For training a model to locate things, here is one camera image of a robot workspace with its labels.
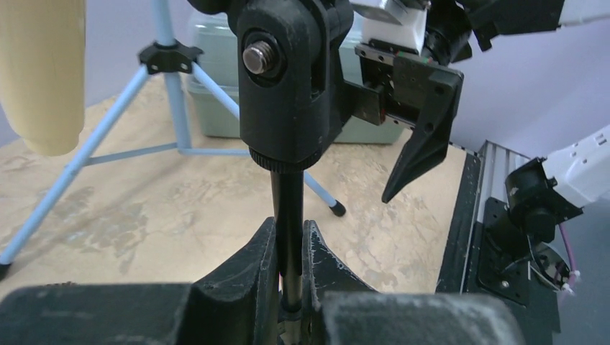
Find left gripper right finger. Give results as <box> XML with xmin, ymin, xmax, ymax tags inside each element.
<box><xmin>301</xmin><ymin>221</ymin><xmax>525</xmax><ymax>344</ymax></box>

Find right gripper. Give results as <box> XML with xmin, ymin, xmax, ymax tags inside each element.
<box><xmin>341</xmin><ymin>40</ymin><xmax>465</xmax><ymax>203</ymax></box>

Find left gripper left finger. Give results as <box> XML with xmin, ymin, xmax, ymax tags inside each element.
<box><xmin>1</xmin><ymin>218</ymin><xmax>278</xmax><ymax>344</ymax></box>

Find black tripod mic stand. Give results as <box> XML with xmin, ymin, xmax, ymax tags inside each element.
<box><xmin>192</xmin><ymin>1</ymin><xmax>354</xmax><ymax>344</ymax></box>

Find beige condenser microphone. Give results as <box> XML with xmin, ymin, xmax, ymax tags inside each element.
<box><xmin>1</xmin><ymin>0</ymin><xmax>86</xmax><ymax>156</ymax></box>

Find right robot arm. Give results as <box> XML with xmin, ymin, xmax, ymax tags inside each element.
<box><xmin>352</xmin><ymin>1</ymin><xmax>609</xmax><ymax>154</ymax></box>

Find translucent green storage box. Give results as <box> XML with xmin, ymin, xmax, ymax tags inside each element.
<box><xmin>186</xmin><ymin>9</ymin><xmax>406</xmax><ymax>146</ymax></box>

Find blue music stand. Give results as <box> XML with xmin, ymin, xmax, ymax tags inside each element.
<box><xmin>0</xmin><ymin>0</ymin><xmax>347</xmax><ymax>282</ymax></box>

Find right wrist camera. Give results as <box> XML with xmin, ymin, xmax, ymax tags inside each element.
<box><xmin>351</xmin><ymin>0</ymin><xmax>432</xmax><ymax>55</ymax></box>

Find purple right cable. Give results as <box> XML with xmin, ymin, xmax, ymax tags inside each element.
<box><xmin>555</xmin><ymin>221</ymin><xmax>583</xmax><ymax>296</ymax></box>

